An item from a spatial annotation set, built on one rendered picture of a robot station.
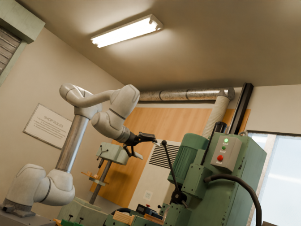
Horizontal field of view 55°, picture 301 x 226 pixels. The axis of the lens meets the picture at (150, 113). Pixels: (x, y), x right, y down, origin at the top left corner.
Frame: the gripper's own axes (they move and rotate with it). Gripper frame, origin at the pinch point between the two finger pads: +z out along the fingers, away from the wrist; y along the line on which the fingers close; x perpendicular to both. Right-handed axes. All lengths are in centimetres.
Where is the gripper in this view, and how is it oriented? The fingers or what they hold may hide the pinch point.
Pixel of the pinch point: (149, 150)
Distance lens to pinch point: 169.1
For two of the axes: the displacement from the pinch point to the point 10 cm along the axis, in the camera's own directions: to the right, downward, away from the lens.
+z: 6.5, 4.7, 6.0
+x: -1.9, -6.6, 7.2
